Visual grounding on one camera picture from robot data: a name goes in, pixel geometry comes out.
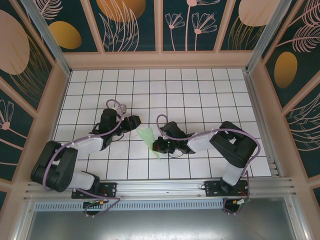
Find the grey metal sheet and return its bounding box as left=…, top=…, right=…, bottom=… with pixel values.
left=23, top=197, right=310, bottom=240

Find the aluminium corner post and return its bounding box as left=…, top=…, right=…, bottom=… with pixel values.
left=20, top=0, right=73, bottom=76
left=244, top=0, right=289, bottom=74

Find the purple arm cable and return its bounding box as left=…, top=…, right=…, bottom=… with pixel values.
left=42, top=99, right=127, bottom=218
left=156, top=114, right=263, bottom=216

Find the aluminium side rail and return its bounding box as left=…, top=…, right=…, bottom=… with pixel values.
left=243, top=71, right=285, bottom=178

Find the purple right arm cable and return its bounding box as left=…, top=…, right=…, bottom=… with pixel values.
left=156, top=114, right=263, bottom=216

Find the light green cloth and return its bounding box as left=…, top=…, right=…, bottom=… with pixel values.
left=136, top=127, right=162, bottom=161

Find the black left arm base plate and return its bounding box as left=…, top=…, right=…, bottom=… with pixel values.
left=71, top=181, right=118, bottom=200

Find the aluminium frame bar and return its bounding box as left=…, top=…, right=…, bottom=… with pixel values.
left=284, top=192, right=310, bottom=240
left=13, top=199, right=36, bottom=240

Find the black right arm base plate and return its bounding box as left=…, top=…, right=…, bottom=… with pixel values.
left=204, top=180, right=250, bottom=198

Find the long aluminium mounting rail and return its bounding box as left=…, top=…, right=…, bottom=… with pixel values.
left=23, top=176, right=298, bottom=201

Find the small electronics board with connector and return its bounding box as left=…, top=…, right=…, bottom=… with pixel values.
left=83, top=199, right=111, bottom=209
left=232, top=197, right=251, bottom=207

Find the grey slotted cable duct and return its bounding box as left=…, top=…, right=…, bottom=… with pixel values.
left=33, top=201, right=226, bottom=212

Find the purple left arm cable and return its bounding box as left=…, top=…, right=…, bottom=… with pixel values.
left=42, top=99, right=127, bottom=218

